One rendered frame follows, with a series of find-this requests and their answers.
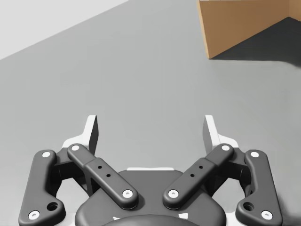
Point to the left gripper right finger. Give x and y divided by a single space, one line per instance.
200 174

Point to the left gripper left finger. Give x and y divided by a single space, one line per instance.
101 174

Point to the tall board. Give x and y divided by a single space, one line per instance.
237 26

